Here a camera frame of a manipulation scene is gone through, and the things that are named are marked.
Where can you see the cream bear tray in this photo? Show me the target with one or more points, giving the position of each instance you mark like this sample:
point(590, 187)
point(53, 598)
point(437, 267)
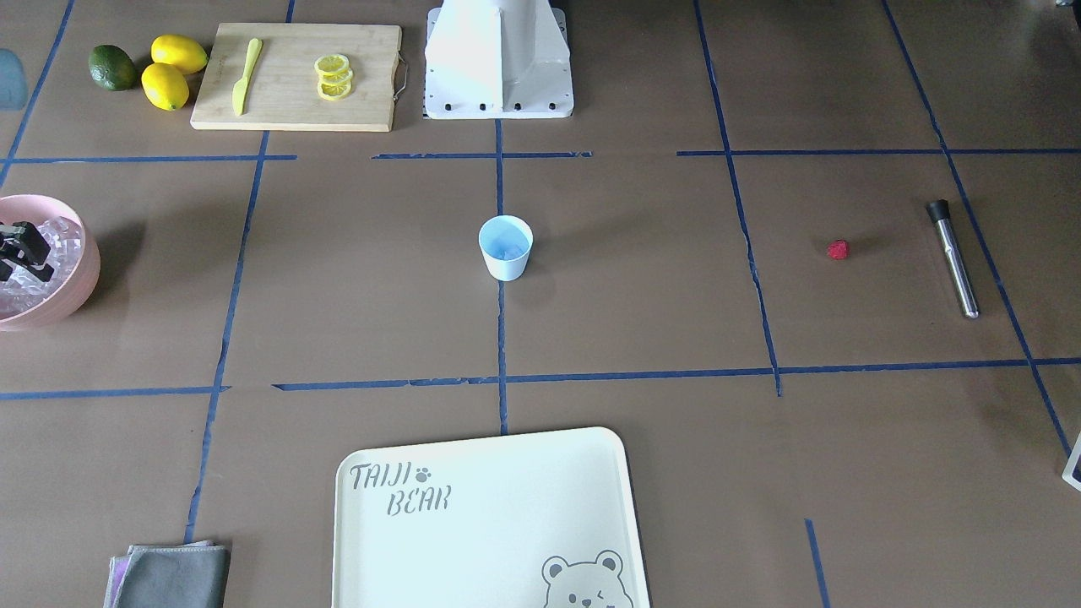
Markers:
point(541, 519)

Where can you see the yellow lemon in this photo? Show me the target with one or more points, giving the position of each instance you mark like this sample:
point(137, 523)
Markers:
point(183, 53)
point(165, 86)

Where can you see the yellow plastic knife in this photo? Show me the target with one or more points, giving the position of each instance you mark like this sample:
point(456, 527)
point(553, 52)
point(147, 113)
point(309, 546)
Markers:
point(240, 87)

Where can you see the wooden cutting board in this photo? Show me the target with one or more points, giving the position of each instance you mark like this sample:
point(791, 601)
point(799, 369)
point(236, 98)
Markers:
point(282, 95)

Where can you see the folded grey cloth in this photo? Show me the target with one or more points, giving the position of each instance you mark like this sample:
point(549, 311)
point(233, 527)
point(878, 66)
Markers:
point(190, 575)

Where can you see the steel muddler black tip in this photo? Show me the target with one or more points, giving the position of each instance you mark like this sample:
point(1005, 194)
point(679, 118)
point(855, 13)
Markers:
point(940, 216)

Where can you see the light blue cup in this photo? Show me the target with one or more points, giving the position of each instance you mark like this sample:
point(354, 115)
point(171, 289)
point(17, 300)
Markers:
point(505, 242)

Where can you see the red strawberry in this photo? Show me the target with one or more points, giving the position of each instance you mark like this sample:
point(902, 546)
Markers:
point(839, 249)

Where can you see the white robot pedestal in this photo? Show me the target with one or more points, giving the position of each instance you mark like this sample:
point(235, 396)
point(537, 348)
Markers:
point(489, 60)

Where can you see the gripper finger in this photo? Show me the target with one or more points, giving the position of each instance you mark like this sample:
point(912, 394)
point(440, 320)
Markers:
point(23, 247)

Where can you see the pink bowl of ice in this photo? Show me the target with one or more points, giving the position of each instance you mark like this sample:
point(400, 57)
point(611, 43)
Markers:
point(28, 303)

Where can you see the lemon slices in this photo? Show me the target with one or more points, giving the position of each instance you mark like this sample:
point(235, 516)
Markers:
point(335, 76)

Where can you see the green lime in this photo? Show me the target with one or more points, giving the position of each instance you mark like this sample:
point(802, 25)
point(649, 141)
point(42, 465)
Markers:
point(112, 68)

